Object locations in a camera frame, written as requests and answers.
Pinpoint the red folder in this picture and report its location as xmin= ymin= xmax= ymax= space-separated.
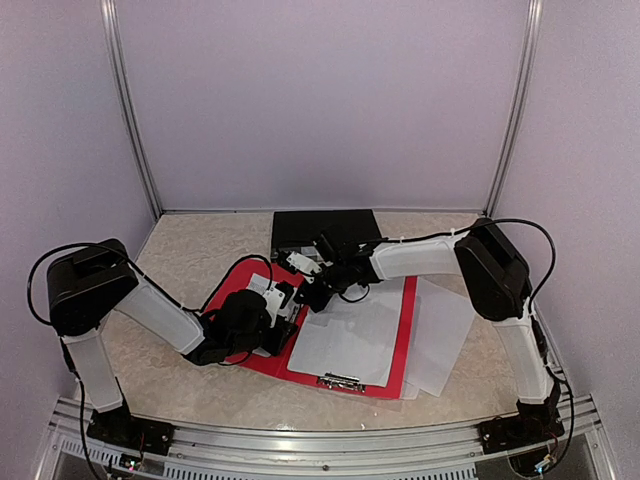
xmin=202 ymin=259 xmax=419 ymax=402

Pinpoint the printed text sheet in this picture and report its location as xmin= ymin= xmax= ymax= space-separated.
xmin=245 ymin=272 xmax=311 ymax=326

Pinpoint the white sheet top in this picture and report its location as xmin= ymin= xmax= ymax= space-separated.
xmin=285 ymin=277 xmax=406 ymax=389

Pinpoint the white sheet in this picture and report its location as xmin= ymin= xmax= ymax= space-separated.
xmin=285 ymin=277 xmax=406 ymax=389
xmin=401 ymin=278 xmax=475 ymax=400

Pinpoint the black folder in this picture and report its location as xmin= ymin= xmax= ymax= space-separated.
xmin=270 ymin=209 xmax=381 ymax=262

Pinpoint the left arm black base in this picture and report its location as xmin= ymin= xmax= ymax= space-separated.
xmin=86 ymin=382 xmax=175 ymax=456

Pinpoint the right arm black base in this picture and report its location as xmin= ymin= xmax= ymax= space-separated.
xmin=477 ymin=383 xmax=565 ymax=454

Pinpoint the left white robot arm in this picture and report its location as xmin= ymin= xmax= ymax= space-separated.
xmin=46 ymin=239 xmax=296 ymax=445

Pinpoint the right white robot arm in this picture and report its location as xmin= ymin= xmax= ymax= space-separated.
xmin=280 ymin=218 xmax=560 ymax=444

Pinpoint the blank white sheet lower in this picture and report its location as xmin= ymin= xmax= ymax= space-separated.
xmin=401 ymin=278 xmax=475 ymax=400

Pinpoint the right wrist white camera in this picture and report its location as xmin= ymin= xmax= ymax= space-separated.
xmin=276 ymin=251 xmax=322 ymax=277

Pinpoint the aluminium front rail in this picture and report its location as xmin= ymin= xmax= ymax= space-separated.
xmin=47 ymin=394 xmax=614 ymax=480

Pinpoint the right aluminium frame post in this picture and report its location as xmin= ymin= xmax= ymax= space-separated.
xmin=483 ymin=0 xmax=544 ymax=217

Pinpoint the aluminium frame post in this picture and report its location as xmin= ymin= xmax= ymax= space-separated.
xmin=99 ymin=0 xmax=164 ymax=221
xmin=483 ymin=0 xmax=544 ymax=217

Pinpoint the left aluminium frame post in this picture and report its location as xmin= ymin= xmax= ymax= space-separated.
xmin=99 ymin=0 xmax=164 ymax=221

